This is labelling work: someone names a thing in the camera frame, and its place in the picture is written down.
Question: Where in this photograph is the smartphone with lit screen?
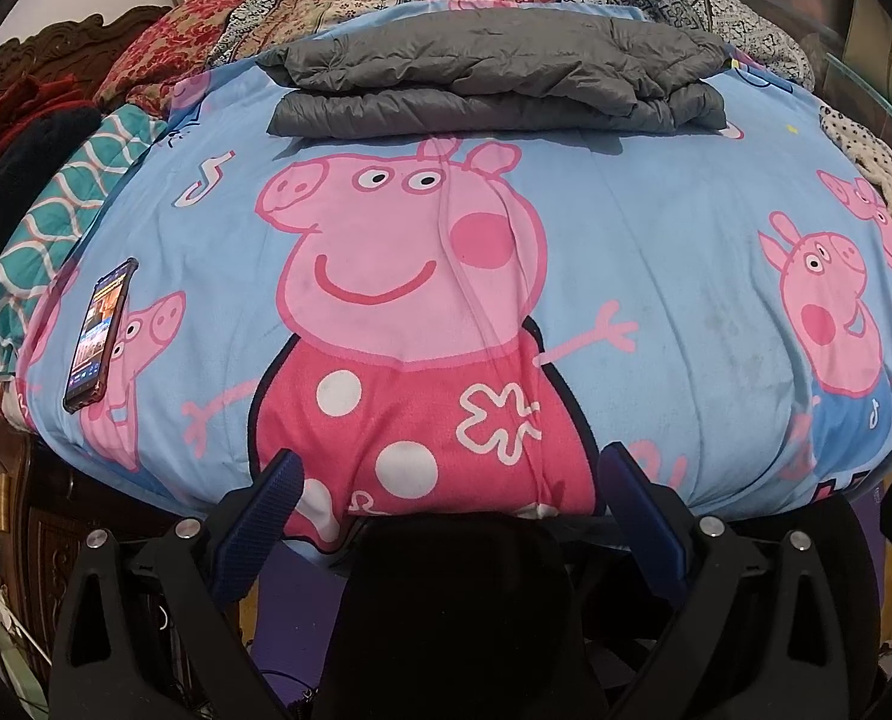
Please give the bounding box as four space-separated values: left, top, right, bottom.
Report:
64 257 138 413

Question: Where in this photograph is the red velvet cloth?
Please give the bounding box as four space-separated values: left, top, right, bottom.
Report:
0 75 94 158

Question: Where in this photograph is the teal white wave-pattern pillow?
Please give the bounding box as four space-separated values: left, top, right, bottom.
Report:
0 104 166 380

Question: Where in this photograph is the beige fabric wardrobe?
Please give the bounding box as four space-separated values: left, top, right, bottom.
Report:
843 0 892 104

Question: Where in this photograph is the cream black-spotted fleece garment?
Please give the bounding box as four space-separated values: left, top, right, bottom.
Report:
819 103 892 218

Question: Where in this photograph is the grey puffer jacket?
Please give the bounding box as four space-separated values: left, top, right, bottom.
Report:
259 8 729 140

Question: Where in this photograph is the carved dark wooden headboard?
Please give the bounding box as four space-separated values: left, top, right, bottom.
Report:
0 5 169 96

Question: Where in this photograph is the clear bin teal lid lower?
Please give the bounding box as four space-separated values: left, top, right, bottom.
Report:
817 54 892 148

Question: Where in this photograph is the blue Peppa Pig blanket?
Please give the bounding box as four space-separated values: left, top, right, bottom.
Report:
14 43 892 553

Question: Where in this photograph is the dark navy fuzzy garment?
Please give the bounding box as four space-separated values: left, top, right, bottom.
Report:
0 106 103 254

